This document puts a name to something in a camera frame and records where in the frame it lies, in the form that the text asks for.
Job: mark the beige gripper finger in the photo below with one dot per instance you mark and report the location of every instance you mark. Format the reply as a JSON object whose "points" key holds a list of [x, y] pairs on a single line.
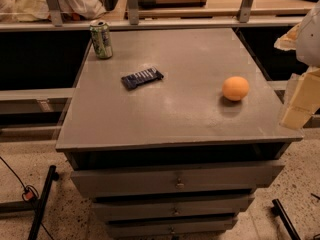
{"points": [[301, 99], [287, 41]]}

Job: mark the orange fruit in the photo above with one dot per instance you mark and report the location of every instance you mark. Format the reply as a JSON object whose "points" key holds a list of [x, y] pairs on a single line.
{"points": [[235, 88]]}

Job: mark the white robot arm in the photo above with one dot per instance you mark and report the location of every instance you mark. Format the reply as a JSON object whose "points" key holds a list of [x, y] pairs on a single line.
{"points": [[308, 41]]}

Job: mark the blue rxbar blueberry wrapper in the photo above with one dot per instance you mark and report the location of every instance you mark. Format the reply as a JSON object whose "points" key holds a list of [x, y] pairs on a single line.
{"points": [[140, 78]]}

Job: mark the black stand leg right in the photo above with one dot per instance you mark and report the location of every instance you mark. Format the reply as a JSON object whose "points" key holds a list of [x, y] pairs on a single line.
{"points": [[278, 210]]}

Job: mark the black stand leg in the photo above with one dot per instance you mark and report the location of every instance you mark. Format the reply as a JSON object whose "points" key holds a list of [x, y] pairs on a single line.
{"points": [[52, 175], [278, 210]]}

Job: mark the middle grey drawer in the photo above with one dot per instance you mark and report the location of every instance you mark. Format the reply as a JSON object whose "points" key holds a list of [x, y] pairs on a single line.
{"points": [[172, 207]]}

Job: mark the grey drawer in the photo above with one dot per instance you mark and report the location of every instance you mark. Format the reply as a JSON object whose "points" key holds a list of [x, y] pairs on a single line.
{"points": [[172, 207], [171, 227], [176, 179]]}

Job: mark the grey drawer cabinet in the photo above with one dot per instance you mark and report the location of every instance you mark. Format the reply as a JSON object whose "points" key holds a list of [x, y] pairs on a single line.
{"points": [[183, 119]]}

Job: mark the bottom grey drawer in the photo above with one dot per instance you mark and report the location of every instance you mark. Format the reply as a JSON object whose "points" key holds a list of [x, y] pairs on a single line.
{"points": [[171, 227]]}

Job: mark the green soda can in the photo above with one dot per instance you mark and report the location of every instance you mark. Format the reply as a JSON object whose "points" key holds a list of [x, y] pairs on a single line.
{"points": [[101, 39]]}

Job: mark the white cloth bundle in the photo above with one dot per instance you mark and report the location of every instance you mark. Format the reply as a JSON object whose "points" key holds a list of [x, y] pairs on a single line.
{"points": [[42, 10]]}

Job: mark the top grey drawer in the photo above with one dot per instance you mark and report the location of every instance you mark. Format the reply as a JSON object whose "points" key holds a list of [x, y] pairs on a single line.
{"points": [[176, 179]]}

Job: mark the grey metal railing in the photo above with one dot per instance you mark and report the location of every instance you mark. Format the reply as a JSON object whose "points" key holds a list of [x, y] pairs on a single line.
{"points": [[280, 13]]}

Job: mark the black stand leg left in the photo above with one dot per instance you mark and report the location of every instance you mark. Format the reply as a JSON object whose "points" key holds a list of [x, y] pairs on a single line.
{"points": [[52, 175]]}

